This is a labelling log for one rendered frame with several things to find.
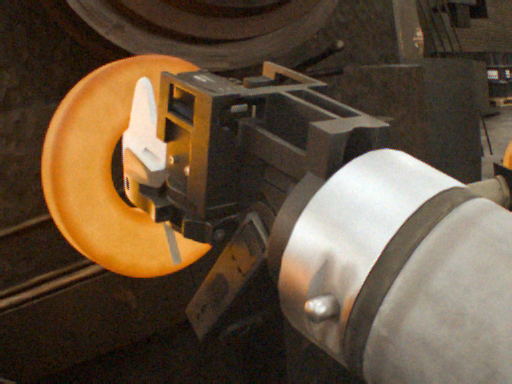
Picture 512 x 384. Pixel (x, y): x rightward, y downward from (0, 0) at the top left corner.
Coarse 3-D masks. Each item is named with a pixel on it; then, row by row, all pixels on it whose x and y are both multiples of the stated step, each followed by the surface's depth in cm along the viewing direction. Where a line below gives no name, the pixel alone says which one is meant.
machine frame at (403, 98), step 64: (0, 0) 63; (384, 0) 102; (0, 64) 64; (64, 64) 70; (320, 64) 94; (384, 64) 103; (0, 128) 60; (0, 192) 61; (0, 256) 62; (64, 256) 67
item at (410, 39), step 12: (396, 0) 450; (408, 0) 458; (396, 12) 468; (408, 12) 459; (396, 24) 472; (408, 24) 460; (408, 36) 461; (420, 36) 466; (408, 48) 462; (420, 48) 469
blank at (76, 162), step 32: (128, 64) 39; (160, 64) 41; (192, 64) 42; (96, 96) 38; (128, 96) 39; (64, 128) 37; (96, 128) 38; (64, 160) 37; (96, 160) 39; (64, 192) 37; (96, 192) 39; (64, 224) 38; (96, 224) 39; (128, 224) 40; (160, 224) 42; (96, 256) 39; (128, 256) 41; (160, 256) 42; (192, 256) 44
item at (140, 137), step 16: (144, 80) 36; (144, 96) 36; (144, 112) 36; (128, 128) 39; (144, 128) 37; (128, 144) 38; (144, 144) 37; (160, 144) 35; (144, 160) 36; (160, 160) 35
